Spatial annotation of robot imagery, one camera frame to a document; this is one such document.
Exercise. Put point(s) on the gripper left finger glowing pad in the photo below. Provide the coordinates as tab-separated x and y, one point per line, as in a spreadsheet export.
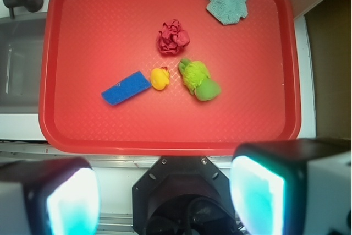
55	196

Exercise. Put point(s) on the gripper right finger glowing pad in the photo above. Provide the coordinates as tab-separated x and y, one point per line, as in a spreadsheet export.
300	186

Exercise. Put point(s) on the crumpled red cloth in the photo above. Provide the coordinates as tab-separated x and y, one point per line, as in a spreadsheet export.
172	38

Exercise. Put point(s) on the blue sponge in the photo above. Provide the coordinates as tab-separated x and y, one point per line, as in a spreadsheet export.
126	89

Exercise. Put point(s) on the green plush toy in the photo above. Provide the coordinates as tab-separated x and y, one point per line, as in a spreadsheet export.
196	77

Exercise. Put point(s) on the red plastic tray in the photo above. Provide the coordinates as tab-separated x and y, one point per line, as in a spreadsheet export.
90	45

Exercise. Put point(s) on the yellow rubber duck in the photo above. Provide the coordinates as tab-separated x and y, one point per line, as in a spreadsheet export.
160	78

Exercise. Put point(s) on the grey sink basin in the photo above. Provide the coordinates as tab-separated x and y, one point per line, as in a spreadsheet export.
21	59

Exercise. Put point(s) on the brown cardboard panel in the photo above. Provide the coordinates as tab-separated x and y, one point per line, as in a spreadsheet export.
329	31

